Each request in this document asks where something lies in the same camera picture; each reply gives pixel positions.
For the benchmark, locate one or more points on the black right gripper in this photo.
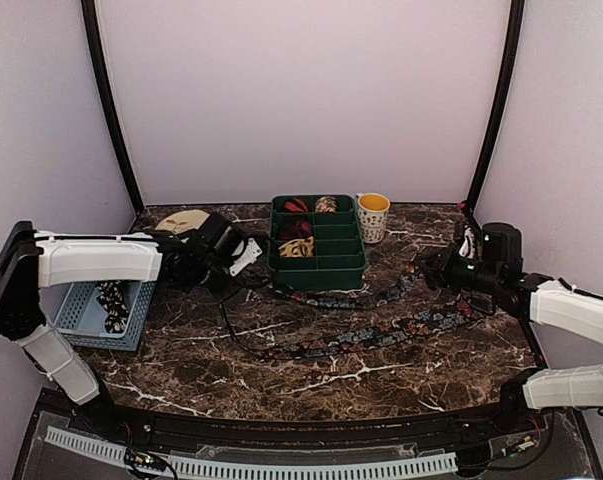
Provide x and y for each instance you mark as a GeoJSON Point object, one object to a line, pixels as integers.
{"type": "Point", "coordinates": [441, 271]}

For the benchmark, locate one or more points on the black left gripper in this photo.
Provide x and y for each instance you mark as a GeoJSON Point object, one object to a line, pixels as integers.
{"type": "Point", "coordinates": [225, 291]}

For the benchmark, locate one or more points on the dark floral necktie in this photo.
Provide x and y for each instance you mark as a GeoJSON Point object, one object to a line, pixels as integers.
{"type": "Point", "coordinates": [423, 323]}

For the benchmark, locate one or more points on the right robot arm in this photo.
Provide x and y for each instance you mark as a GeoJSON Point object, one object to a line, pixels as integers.
{"type": "Point", "coordinates": [565, 320]}

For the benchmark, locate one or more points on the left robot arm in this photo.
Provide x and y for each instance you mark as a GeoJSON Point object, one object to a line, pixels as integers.
{"type": "Point", "coordinates": [32, 259]}

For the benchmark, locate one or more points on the round bird-pattern plate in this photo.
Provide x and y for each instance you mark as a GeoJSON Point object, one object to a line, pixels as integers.
{"type": "Point", "coordinates": [183, 221]}

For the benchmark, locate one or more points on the maroon navy striped rolled tie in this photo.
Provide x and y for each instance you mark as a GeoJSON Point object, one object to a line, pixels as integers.
{"type": "Point", "coordinates": [294, 229]}

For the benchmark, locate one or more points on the yellow patterned rolled tie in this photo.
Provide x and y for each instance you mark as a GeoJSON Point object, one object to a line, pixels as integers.
{"type": "Point", "coordinates": [298, 248]}

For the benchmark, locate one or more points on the black white patterned tie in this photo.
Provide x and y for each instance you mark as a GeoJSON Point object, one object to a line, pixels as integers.
{"type": "Point", "coordinates": [111, 297]}

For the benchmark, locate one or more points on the white mug yellow inside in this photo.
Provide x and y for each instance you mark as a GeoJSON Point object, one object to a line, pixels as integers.
{"type": "Point", "coordinates": [372, 212]}

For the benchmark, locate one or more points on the red navy striped rolled tie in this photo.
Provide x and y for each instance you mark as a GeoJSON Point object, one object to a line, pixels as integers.
{"type": "Point", "coordinates": [294, 205]}

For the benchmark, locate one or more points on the green compartment organizer tray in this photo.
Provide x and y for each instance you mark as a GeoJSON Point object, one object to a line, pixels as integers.
{"type": "Point", "coordinates": [340, 255]}

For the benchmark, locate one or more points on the light blue plastic basket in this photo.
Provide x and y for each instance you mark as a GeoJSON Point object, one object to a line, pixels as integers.
{"type": "Point", "coordinates": [82, 319]}

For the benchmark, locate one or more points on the floral cream rolled tie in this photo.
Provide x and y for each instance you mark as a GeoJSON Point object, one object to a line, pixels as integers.
{"type": "Point", "coordinates": [326, 204]}

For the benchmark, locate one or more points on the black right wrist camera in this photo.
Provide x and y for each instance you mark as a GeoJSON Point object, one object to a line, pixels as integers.
{"type": "Point", "coordinates": [502, 247]}

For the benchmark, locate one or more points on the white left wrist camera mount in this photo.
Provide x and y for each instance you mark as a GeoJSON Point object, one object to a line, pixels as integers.
{"type": "Point", "coordinates": [246, 254]}

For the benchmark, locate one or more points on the black front rail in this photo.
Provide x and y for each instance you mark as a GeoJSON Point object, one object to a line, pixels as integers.
{"type": "Point", "coordinates": [165, 432]}

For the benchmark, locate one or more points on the white slotted cable duct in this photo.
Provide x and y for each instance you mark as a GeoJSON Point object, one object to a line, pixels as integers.
{"type": "Point", "coordinates": [177, 466]}

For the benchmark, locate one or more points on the right black frame post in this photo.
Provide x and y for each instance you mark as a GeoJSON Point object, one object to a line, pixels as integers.
{"type": "Point", "coordinates": [504, 78]}

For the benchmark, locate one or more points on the black frame post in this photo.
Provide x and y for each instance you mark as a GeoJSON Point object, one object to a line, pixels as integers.
{"type": "Point", "coordinates": [109, 109]}
{"type": "Point", "coordinates": [504, 78]}

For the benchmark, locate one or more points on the left black frame post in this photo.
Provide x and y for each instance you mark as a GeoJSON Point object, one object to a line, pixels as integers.
{"type": "Point", "coordinates": [109, 109]}

